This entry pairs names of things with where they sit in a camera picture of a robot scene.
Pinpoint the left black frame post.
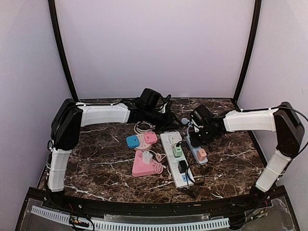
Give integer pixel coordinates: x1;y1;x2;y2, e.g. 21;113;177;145
48;0;79;102

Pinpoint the white square adapter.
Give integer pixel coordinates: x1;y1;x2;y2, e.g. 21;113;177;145
168;132;182;145

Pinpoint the green charger plug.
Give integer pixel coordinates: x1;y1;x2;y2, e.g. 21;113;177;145
173;145;183;158

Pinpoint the round beige power strip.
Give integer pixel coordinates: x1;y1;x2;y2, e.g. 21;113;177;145
134;133;152;152

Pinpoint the beige coiled power cord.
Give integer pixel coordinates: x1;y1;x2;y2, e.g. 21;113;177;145
133;121;154;134

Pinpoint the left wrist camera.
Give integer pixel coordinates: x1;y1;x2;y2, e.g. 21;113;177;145
140;88;161;108

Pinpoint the right black frame post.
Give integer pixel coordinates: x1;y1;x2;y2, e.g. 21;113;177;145
232;0;262;105

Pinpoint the pink triangular power strip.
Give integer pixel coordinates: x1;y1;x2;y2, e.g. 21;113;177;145
132;151;163;177

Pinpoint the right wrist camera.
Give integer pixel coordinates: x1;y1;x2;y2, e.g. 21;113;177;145
190;104;214;128

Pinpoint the white long power strip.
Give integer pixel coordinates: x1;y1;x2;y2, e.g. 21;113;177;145
160;132;194;189

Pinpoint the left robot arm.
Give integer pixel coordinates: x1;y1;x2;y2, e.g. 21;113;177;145
47;97;180;210

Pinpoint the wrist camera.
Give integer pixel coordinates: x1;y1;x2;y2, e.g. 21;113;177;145
190;104;214;128
140;88;161;108

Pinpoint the white charger plug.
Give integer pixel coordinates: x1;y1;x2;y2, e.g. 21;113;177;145
142;151;153;165

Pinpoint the black frame post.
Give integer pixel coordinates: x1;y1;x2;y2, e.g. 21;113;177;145
48;0;79;102
232;0;262;105

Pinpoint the black front rail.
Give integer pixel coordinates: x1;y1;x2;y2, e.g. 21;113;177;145
26;186;286;217

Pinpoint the blue cube adapter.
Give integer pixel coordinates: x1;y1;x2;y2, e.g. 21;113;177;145
126;135;140;149

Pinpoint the pink charger plug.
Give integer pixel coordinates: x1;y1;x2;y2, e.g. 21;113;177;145
197;148;207;162

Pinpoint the white slotted cable duct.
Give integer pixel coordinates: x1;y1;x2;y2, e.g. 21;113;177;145
31;206;230;231

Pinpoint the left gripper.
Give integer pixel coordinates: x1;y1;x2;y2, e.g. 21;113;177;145
145;107;183;132

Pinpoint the black charging cable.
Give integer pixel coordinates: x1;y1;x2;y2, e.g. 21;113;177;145
169;141;206;214

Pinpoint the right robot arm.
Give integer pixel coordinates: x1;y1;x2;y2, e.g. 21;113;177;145
188;102;307;209

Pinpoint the pink charging cable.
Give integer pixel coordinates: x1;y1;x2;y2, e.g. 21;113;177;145
148;150;167;174

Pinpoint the pink cube adapter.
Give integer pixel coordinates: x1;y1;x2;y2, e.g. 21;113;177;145
144;131;158;144

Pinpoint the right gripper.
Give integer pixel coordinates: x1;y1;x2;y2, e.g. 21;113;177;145
189;125;217;147

